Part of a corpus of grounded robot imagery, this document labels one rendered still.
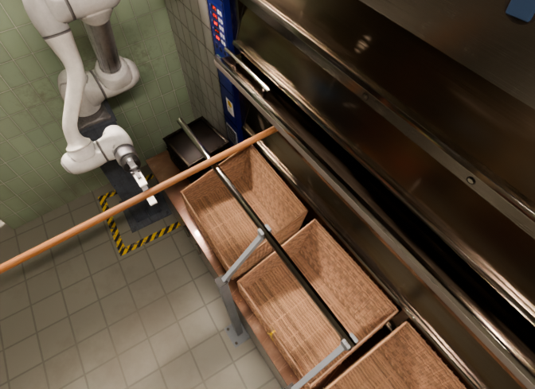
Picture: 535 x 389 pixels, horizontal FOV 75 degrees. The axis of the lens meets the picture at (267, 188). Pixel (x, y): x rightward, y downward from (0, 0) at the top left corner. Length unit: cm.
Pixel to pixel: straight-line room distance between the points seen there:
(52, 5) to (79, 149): 53
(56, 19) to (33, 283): 195
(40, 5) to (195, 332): 188
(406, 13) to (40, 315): 266
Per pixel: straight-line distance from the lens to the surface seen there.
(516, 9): 79
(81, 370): 264
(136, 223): 286
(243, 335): 240
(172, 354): 246
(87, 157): 165
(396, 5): 95
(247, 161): 210
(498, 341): 109
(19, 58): 242
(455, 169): 101
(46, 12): 153
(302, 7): 121
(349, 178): 120
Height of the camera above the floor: 236
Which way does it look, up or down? 56 degrees down
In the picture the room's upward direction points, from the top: 1 degrees counter-clockwise
